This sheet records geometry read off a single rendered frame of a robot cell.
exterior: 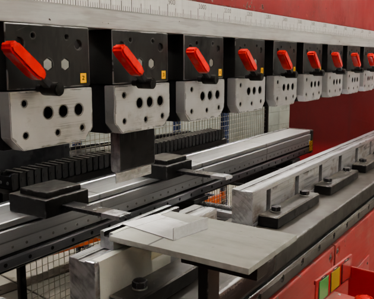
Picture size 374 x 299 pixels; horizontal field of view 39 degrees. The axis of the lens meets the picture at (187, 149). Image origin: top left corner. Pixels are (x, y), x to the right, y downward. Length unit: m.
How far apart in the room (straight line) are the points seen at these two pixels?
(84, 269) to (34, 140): 0.27
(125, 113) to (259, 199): 0.60
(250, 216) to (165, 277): 0.42
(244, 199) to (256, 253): 0.52
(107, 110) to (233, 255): 0.30
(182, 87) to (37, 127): 0.36
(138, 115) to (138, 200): 0.51
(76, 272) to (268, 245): 0.32
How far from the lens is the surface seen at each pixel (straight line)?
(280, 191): 1.51
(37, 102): 0.74
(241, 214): 1.37
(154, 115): 0.94
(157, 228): 0.95
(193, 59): 0.99
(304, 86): 1.56
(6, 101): 0.72
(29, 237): 1.14
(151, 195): 1.42
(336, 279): 1.27
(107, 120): 0.87
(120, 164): 0.93
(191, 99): 1.03
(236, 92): 1.19
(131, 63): 0.83
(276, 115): 9.03
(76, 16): 0.80
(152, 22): 0.94
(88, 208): 1.07
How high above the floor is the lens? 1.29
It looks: 10 degrees down
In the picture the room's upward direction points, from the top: straight up
